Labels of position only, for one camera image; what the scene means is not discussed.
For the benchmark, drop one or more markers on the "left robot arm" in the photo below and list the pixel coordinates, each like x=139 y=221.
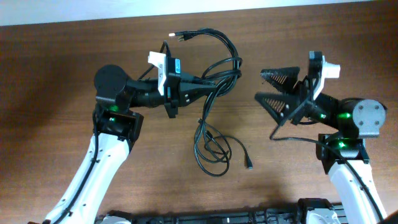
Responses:
x=116 y=129

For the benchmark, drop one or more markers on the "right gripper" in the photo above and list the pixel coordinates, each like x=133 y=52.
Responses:
x=310 y=101

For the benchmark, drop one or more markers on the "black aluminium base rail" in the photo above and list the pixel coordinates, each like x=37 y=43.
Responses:
x=306 y=210

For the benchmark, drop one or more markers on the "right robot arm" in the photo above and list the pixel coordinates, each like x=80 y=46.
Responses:
x=343 y=153

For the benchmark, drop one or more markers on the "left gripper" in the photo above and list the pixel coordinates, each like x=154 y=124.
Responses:
x=173 y=94

